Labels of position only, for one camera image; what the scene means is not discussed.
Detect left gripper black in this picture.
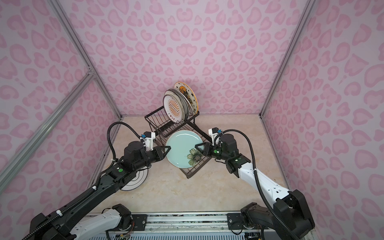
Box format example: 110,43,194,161
134,145,172,173

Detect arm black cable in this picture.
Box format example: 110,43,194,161
20,121,142,240
215,129,301,240

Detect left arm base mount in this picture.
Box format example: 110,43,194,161
117,214,148,232

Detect aluminium frame post right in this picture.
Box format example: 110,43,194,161
259,0,319,119

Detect light green flower plate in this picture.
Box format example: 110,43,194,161
166,130,203,169

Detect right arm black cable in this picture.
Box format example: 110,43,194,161
215,129,301,240

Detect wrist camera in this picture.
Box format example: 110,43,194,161
140,132,156,151
209,127,222,146

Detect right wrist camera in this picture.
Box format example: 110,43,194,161
209,127,222,146

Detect white plate black rings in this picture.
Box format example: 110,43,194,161
120,169,149,192

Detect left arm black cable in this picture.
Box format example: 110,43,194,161
20,121,142,240

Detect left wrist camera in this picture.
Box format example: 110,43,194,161
140,132,156,151

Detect aluminium frame post left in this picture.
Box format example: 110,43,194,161
48,0,123,120

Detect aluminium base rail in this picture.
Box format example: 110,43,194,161
56,209,319,240

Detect cream star cartoon plate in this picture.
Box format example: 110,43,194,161
174,82,199,115

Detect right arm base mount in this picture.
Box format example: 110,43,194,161
226,213,270,231

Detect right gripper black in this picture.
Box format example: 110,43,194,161
193,142,230,161

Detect aluminium frame diagonal beam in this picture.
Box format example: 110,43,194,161
1,71,95,193

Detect aluminium frame post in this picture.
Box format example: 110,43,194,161
48,0,123,120
259,0,319,119

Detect black wire dish rack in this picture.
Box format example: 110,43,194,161
144,106,214,180

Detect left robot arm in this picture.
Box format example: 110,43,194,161
24,141,171,240

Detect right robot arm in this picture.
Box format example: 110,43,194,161
190,130,315,240

